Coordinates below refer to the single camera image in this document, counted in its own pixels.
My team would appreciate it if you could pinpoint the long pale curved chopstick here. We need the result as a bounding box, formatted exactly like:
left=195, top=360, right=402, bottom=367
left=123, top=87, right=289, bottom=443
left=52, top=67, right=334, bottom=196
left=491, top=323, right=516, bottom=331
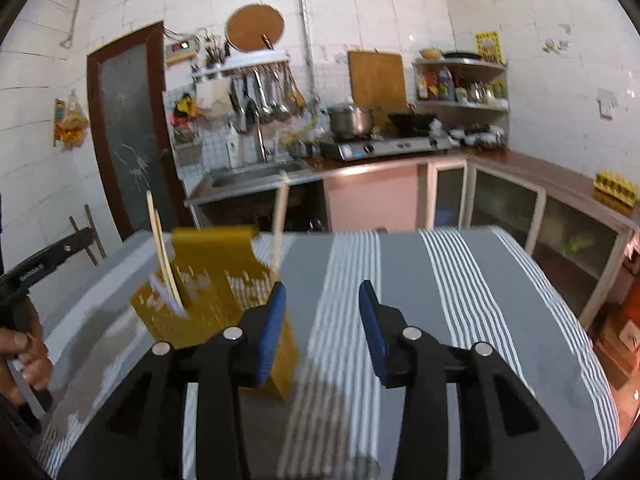
left=145, top=190, right=186, bottom=314

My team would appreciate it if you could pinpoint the wooden chopstick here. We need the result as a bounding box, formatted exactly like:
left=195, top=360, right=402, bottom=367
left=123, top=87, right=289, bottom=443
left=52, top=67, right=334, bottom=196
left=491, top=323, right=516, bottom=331
left=270, top=171, right=290, bottom=282

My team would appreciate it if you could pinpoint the kitchen counter cabinet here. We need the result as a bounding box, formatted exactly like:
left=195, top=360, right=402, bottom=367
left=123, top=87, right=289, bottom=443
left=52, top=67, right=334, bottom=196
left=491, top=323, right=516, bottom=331
left=314, top=151, right=639, bottom=327

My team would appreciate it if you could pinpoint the steel kitchen sink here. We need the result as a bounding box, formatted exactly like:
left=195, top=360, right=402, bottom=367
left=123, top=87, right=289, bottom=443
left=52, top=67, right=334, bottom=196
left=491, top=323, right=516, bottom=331
left=184, top=159, right=318, bottom=206

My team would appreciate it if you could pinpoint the person's left hand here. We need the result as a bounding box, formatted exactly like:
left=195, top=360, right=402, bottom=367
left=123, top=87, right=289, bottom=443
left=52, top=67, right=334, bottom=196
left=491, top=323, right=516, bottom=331
left=0, top=328, right=53, bottom=404

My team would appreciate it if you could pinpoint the yellow perforated utensil caddy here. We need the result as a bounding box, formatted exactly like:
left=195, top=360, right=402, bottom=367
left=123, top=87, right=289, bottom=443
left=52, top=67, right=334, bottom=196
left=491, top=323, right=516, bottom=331
left=129, top=225, right=302, bottom=402

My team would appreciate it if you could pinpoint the dark glass wooden door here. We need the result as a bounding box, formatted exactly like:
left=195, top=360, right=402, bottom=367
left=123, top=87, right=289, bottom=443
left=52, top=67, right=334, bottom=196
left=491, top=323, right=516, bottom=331
left=87, top=22, right=193, bottom=240

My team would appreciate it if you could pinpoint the yellow egg tray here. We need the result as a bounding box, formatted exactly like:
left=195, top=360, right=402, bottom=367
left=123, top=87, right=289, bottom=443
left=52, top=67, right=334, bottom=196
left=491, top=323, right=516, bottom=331
left=592, top=171, right=639, bottom=217

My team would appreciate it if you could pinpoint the white soap bottle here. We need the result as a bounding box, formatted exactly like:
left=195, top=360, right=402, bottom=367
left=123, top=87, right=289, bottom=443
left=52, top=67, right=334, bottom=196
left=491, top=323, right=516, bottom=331
left=226, top=126, right=242, bottom=169

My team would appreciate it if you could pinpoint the steel faucet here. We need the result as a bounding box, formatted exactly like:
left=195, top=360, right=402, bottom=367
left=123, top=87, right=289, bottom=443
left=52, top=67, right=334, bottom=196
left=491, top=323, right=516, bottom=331
left=247, top=99, right=269, bottom=164

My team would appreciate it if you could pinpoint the gas stove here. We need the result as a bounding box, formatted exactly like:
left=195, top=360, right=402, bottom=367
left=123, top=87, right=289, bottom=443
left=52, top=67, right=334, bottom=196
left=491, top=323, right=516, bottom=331
left=319, top=136, right=458, bottom=162

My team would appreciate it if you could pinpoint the black wok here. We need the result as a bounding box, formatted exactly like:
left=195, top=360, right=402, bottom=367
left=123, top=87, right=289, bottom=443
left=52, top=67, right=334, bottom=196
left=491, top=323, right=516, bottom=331
left=387, top=112, right=437, bottom=138

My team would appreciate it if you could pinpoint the hanging utensil rack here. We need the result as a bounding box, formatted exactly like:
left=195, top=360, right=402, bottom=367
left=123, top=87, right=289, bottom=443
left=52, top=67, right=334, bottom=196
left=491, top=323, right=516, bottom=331
left=192, top=50, right=307, bottom=133

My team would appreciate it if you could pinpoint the steel cooking pot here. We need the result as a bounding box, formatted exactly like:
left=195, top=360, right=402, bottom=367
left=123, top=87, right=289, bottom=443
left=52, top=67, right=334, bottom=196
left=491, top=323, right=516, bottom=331
left=326, top=102, right=374, bottom=139

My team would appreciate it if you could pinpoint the wooden cutting board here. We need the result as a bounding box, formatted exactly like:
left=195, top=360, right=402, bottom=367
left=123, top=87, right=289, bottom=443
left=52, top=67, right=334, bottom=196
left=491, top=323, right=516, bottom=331
left=347, top=51, right=407, bottom=112

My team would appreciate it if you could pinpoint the corner wall shelf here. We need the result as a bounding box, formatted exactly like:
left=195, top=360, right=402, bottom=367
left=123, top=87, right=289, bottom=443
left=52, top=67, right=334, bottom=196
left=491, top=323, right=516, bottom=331
left=410, top=51, right=510, bottom=148

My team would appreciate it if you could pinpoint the white wall socket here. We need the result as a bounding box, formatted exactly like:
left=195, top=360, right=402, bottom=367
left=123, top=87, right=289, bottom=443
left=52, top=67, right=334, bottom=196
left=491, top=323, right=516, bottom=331
left=597, top=88, right=617, bottom=120

